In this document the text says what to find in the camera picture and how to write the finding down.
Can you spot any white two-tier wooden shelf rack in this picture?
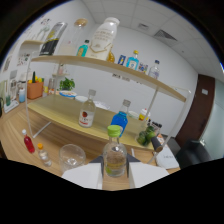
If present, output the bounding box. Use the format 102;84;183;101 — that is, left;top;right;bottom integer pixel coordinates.
24;54;193;166

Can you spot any glass jar wooden lid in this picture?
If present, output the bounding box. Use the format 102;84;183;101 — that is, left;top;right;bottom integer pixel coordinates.
58;18;89;56

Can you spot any wooden wall shelf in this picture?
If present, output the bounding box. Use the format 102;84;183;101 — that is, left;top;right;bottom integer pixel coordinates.
19;39;44;48

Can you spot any large white bottle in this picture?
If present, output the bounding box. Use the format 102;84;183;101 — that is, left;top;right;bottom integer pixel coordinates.
85;17;120;62

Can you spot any blue bottle yellow cap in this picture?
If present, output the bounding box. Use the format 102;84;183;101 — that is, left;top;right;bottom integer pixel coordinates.
125;49;140;71

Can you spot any brown door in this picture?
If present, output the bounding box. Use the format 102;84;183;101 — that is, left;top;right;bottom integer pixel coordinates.
175;73;216;148

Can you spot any blue liquid bottle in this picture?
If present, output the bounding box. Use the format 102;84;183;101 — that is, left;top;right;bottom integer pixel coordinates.
110;99;132;138

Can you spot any clear glass with ice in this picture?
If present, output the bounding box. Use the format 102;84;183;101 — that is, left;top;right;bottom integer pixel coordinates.
58;143;87;173

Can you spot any clear bottle green cap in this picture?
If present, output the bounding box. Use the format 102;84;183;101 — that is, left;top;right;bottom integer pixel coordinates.
102;124;128;178

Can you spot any clear bottle red label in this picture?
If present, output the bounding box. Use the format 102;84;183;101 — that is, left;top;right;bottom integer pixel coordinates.
78;89;97;128

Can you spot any lime jar with cork lid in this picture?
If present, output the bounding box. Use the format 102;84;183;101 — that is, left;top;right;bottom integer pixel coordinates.
134;124;164;154

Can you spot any black tall can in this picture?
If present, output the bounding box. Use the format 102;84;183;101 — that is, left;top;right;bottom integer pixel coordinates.
38;21;68;57

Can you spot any small white bowl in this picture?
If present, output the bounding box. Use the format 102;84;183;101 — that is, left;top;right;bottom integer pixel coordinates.
74;95;88;103

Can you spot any large white bowl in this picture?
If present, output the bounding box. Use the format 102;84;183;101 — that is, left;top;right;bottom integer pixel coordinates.
94;100;111;110

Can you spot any multicolour wall poster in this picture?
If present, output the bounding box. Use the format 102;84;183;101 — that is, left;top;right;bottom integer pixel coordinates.
138;62;149;74

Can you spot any white flat tray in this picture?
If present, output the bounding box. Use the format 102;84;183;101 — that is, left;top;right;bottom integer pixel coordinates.
3;99;20;114

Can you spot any small teal bottle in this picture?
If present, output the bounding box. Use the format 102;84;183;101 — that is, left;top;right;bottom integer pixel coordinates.
76;39;90;58

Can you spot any white folded cloth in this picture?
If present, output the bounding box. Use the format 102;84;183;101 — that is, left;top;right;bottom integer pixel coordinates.
155;144;180;170

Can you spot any light blue cup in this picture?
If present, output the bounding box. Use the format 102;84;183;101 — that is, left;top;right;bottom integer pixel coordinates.
18;88;27;104

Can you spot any orange storage basket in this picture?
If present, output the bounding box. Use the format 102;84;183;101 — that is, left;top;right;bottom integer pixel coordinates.
27;79;45;100

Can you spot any yellow cup white lid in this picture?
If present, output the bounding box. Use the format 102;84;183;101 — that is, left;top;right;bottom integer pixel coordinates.
138;108;151;122

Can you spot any small clear water bottle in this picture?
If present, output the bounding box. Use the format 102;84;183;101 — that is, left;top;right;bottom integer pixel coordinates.
148;59;161;80

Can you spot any black armchair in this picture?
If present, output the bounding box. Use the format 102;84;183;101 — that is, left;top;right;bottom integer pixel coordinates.
175;139;214;169

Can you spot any blue rimmed bowl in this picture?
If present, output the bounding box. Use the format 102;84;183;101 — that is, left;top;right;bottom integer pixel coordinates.
59;90;78;98

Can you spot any blue wall poster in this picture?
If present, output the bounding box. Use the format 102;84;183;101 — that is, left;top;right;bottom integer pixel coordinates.
117;54;127;67

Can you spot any green potted plant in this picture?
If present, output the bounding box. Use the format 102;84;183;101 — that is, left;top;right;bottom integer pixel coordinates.
59;77;76;92

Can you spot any small red liquid bottle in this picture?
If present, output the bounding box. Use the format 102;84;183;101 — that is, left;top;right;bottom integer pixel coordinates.
21;129;36;154

